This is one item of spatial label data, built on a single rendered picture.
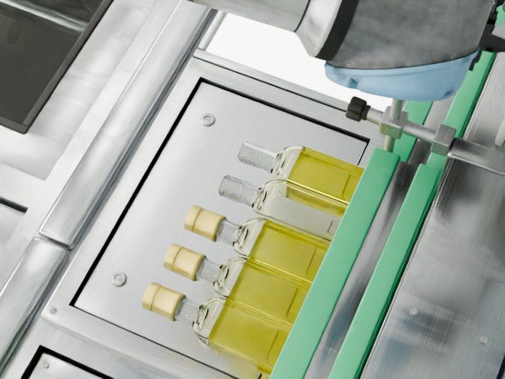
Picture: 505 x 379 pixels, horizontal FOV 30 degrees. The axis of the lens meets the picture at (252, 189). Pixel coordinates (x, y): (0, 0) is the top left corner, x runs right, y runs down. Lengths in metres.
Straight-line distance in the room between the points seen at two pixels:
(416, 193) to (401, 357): 0.20
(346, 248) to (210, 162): 0.41
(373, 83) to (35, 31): 0.94
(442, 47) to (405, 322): 0.33
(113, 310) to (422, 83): 0.67
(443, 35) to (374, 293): 0.35
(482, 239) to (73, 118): 0.73
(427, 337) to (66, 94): 0.78
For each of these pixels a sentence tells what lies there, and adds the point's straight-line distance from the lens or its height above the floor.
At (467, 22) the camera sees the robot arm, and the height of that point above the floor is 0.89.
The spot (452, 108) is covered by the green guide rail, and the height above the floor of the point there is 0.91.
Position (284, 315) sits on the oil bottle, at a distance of 1.12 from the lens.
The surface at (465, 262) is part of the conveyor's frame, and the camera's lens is 1.02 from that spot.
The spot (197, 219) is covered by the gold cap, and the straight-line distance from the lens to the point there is 1.18.
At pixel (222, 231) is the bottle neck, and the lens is 1.18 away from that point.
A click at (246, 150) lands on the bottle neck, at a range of 1.23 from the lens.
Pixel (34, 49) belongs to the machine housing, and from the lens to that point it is 1.60.
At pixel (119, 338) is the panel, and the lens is 1.28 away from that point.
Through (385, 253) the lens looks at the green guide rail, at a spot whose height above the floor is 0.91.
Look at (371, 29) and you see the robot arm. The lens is 0.76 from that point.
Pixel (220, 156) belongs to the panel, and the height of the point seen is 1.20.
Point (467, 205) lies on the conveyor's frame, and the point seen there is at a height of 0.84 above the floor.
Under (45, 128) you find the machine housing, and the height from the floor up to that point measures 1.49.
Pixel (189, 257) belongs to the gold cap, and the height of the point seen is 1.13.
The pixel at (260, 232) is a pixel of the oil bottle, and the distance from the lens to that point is 1.16.
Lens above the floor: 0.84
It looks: 13 degrees up
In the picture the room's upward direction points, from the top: 69 degrees counter-clockwise
